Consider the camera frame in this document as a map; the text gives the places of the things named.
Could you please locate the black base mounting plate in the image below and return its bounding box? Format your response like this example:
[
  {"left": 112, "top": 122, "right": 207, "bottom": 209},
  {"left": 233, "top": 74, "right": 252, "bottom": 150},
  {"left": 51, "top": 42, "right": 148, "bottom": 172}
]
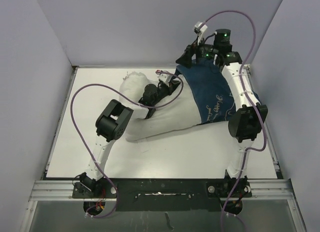
[{"left": 72, "top": 178, "right": 252, "bottom": 214}]

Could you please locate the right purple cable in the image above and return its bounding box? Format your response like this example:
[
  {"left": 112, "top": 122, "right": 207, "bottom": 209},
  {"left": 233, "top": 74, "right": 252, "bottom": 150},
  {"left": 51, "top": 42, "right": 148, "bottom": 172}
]
[{"left": 202, "top": 10, "right": 267, "bottom": 232}]

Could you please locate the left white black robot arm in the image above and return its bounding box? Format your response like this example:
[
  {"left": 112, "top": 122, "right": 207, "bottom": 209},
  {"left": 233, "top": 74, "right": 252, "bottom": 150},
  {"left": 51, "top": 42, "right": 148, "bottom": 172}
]
[{"left": 75, "top": 78, "right": 184, "bottom": 197}]

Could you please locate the white pillow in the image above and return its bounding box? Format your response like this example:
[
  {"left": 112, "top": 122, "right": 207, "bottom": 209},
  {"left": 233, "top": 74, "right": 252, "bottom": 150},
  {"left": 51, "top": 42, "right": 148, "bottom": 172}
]
[{"left": 119, "top": 72, "right": 202, "bottom": 142}]

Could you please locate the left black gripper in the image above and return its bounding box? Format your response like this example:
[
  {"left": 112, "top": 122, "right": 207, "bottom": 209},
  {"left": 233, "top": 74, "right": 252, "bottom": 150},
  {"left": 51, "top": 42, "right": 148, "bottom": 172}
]
[{"left": 152, "top": 80, "right": 182, "bottom": 106}]

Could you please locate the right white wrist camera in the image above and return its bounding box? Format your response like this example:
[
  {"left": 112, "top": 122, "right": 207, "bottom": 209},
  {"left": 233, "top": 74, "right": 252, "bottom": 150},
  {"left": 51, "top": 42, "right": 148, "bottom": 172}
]
[{"left": 193, "top": 22, "right": 208, "bottom": 45}]

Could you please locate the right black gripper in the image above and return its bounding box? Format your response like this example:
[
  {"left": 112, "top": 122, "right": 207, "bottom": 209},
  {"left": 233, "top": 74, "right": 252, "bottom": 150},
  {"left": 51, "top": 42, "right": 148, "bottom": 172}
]
[{"left": 174, "top": 35, "right": 218, "bottom": 69}]

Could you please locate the dark blue embroidered pillowcase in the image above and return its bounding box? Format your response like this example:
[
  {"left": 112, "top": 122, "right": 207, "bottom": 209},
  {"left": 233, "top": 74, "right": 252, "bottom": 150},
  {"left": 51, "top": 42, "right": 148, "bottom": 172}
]
[{"left": 174, "top": 61, "right": 262, "bottom": 125}]

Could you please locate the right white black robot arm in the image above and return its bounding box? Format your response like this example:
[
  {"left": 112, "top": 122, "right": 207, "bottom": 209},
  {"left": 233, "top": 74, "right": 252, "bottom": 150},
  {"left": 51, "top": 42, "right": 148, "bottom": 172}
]
[{"left": 175, "top": 28, "right": 268, "bottom": 179}]

